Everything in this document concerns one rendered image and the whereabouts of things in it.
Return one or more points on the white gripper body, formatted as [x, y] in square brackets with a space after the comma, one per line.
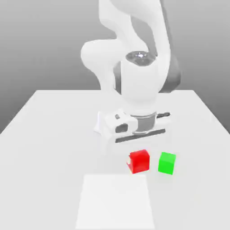
[140, 139]

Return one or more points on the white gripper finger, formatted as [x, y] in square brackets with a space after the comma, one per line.
[129, 160]

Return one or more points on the small red cube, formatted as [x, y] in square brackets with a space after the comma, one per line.
[141, 161]

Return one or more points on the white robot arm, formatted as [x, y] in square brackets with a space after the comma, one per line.
[136, 84]

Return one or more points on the small green cube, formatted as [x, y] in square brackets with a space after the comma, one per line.
[166, 163]

